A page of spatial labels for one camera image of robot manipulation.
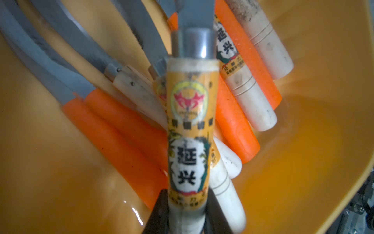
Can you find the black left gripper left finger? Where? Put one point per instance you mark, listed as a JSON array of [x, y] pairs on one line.
[[158, 220]]

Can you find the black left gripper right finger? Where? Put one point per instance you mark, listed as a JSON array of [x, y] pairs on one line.
[[215, 222]]

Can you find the orange handle sickle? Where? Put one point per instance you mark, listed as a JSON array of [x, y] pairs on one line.
[[65, 83], [233, 122], [248, 52], [144, 176]]

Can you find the wooden handle sickle with label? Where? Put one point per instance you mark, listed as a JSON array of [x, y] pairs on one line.
[[188, 174]]

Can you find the yellow plastic tray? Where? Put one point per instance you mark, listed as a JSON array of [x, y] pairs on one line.
[[54, 181]]

